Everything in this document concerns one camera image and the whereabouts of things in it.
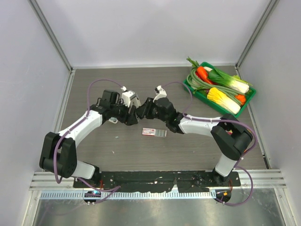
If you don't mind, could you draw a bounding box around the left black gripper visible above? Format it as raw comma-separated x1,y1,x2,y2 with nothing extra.
111,99,138,126

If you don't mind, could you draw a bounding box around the green long beans toy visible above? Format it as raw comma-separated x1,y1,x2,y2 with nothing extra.
186,57,246,106

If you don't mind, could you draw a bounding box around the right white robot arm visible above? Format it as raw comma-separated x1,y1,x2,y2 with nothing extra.
136,97,253,186

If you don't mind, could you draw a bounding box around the bok choy toy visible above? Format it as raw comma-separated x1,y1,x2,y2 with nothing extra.
208,69,250,94

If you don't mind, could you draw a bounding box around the yellow napa cabbage toy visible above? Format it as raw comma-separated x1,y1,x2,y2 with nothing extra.
207,88,240,114

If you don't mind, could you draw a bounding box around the small orange carrot toy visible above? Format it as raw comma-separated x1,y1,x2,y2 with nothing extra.
235,94,246,106

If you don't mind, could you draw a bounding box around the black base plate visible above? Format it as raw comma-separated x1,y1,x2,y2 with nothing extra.
85,170,241,193

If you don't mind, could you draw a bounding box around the light blue stapler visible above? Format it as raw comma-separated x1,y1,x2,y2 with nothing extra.
121,91,141,113

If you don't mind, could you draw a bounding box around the colourful snack packet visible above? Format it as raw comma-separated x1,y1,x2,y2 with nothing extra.
225,130,233,135

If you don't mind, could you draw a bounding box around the red white staple box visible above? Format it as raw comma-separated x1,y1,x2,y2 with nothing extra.
142,128,167,137

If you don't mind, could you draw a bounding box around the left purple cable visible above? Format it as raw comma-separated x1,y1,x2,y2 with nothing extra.
54,79,125,184

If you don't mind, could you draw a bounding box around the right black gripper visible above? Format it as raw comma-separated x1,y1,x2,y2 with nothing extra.
135,97,168,123

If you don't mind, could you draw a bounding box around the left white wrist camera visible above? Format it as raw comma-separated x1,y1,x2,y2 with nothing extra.
121,86,141,108

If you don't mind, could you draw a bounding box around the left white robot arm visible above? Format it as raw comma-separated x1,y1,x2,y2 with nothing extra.
39,89,141,188

